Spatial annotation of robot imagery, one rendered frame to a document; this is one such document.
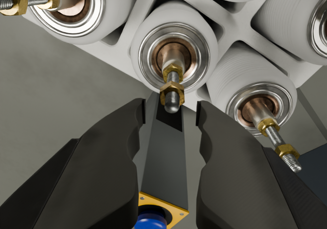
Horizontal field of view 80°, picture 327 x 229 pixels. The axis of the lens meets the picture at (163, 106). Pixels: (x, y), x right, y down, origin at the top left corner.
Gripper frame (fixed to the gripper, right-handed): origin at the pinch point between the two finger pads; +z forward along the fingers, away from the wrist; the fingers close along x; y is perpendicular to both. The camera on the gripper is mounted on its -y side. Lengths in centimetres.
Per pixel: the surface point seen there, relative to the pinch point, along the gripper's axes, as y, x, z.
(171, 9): -4.0, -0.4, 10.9
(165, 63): 0.0, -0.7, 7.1
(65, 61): 10.1, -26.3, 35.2
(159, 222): 17.8, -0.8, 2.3
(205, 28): -2.5, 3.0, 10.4
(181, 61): -0.2, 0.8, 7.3
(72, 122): 29, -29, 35
